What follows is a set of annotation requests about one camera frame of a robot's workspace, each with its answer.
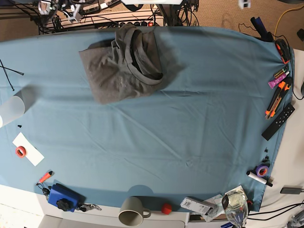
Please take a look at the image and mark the grey T-shirt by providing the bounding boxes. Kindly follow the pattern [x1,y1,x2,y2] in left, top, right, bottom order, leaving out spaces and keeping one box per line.
[79,24,163,104]

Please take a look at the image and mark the white black marker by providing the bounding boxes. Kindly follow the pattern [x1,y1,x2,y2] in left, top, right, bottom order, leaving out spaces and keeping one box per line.
[246,171,273,187]

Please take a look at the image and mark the blue clamp block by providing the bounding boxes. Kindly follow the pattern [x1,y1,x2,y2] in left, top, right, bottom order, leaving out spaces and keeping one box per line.
[48,183,81,212]

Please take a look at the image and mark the clear wine glass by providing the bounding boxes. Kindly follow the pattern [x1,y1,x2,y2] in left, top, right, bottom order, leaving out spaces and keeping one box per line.
[222,190,249,228]

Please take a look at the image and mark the black remote control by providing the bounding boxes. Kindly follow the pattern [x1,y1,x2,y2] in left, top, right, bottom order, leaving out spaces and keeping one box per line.
[262,103,295,141]

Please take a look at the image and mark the metal carabiner keys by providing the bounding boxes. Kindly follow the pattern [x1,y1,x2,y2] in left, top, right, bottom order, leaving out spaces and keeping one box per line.
[76,204,102,212]

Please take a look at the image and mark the frosted plastic cup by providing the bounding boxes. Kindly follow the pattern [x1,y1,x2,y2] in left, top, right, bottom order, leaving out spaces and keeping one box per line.
[0,96,25,127]

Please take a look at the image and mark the grey ceramic mug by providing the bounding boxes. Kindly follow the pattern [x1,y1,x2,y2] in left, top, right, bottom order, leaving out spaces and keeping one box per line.
[118,197,151,227]

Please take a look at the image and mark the purple tape roll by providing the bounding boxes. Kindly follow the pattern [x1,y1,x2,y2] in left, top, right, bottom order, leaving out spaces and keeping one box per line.
[255,164,269,178]

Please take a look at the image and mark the black computer mouse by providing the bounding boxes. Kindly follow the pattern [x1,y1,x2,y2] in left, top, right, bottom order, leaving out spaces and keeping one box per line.
[301,82,304,97]

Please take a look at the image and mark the blue table cloth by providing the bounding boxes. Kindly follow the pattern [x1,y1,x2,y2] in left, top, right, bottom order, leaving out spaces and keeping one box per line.
[0,27,283,211]

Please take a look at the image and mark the orange black utility knife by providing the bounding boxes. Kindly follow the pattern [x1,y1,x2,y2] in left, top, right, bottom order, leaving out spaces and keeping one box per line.
[265,76,293,119]

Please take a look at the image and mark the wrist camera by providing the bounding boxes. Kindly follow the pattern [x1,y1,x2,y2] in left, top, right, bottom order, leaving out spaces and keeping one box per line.
[68,4,81,23]
[238,0,251,10]

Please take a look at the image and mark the white paper sheet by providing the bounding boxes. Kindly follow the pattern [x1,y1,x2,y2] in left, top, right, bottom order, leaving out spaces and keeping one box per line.
[12,133,44,166]

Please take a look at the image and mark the black power strip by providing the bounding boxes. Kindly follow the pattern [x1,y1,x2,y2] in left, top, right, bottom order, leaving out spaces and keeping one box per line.
[118,19,164,27]

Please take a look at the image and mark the orange black tool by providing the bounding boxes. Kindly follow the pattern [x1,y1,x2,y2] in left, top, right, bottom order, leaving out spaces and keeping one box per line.
[275,39,291,64]

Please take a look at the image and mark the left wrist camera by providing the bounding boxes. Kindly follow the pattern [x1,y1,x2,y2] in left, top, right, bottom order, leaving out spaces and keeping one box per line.
[238,0,251,10]

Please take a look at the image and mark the red tape roll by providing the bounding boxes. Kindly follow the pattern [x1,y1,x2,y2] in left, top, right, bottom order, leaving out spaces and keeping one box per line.
[15,146,27,158]

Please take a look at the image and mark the black cable tie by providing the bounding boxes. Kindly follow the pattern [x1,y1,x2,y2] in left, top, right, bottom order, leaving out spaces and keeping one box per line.
[0,60,24,91]

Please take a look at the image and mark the orange marker pen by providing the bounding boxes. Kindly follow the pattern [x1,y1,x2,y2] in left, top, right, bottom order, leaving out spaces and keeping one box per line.
[36,171,53,185]

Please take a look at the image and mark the yellow green highlighter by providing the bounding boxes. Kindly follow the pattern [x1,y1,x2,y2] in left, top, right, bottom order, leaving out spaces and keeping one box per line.
[274,68,287,78]

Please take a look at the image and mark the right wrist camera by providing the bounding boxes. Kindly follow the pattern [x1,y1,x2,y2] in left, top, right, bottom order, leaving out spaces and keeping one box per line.
[68,4,81,23]

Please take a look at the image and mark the red cube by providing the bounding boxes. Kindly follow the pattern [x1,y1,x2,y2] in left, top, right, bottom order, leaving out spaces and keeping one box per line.
[161,203,172,215]

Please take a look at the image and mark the white barcode box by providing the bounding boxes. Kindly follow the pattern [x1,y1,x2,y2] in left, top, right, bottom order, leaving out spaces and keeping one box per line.
[180,197,215,215]

